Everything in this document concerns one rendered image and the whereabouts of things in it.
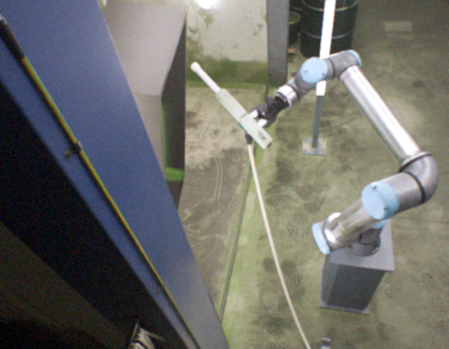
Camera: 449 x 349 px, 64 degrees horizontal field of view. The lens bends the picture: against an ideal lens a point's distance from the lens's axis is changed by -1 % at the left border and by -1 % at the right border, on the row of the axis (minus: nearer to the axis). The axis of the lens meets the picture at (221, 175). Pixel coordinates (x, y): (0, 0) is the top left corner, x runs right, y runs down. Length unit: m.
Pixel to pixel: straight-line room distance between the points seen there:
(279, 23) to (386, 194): 2.54
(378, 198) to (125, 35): 1.12
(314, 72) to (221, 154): 1.89
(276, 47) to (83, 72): 3.26
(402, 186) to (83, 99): 1.00
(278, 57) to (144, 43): 2.31
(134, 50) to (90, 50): 1.05
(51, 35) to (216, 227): 2.45
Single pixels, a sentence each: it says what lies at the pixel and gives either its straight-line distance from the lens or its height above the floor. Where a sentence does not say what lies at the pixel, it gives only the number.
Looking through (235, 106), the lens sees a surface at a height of 1.44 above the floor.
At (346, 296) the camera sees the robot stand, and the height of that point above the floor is 0.22.
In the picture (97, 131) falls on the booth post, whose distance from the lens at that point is 0.47.
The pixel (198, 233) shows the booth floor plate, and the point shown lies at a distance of 2.77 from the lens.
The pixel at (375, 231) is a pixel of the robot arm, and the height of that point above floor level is 0.85.
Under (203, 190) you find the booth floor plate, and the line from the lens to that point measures 2.99.
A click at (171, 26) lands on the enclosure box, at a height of 1.64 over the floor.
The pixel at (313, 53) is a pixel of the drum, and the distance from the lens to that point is 4.25.
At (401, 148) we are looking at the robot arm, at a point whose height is 1.45.
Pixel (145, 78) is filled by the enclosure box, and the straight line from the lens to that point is 1.37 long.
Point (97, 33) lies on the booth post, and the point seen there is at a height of 2.19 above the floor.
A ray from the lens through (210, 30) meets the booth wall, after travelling 3.67.
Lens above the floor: 2.39
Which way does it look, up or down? 50 degrees down
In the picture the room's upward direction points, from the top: 10 degrees counter-clockwise
